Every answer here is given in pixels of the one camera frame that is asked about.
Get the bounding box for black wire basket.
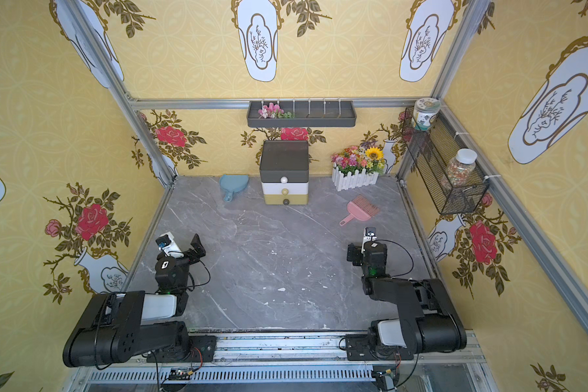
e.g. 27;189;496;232
408;114;489;215

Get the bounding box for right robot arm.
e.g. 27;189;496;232
346;240;467;361

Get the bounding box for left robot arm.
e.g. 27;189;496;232
62;233;216;370

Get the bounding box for glass jar white lid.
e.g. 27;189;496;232
441;149;478;190

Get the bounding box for flowers in white fence planter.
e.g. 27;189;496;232
331;145;385;191

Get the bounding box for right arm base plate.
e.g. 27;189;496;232
338;335;415;362

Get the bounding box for three-drawer storage cabinet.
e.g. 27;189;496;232
260;140;310;206

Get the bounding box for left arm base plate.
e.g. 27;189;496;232
186;335;217;364

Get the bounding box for blue dustpan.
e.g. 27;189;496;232
219;175;249;203

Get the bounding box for small circuit board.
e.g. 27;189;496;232
166;367;194;382

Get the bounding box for jar with patterned lid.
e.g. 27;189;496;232
412;97;441;131

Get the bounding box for pink flowers on shelf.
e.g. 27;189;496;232
257;102;293;119

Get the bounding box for grey wall shelf tray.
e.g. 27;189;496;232
247;99;358;128

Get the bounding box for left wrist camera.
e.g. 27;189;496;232
155;232;184;258

